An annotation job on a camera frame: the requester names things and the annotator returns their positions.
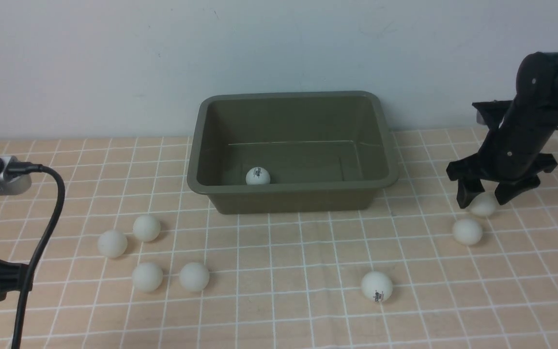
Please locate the olive green plastic bin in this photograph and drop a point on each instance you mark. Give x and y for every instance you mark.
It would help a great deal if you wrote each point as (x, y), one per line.
(325, 151)

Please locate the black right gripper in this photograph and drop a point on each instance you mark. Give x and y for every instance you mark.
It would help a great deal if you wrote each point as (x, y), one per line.
(510, 155)

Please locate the white ball with logo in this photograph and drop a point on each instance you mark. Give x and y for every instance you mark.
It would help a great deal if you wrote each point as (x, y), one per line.
(376, 286)

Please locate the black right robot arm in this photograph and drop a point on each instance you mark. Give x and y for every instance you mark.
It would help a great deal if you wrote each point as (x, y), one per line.
(537, 82)

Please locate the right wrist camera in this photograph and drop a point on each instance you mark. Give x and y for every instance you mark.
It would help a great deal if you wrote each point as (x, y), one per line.
(491, 113)

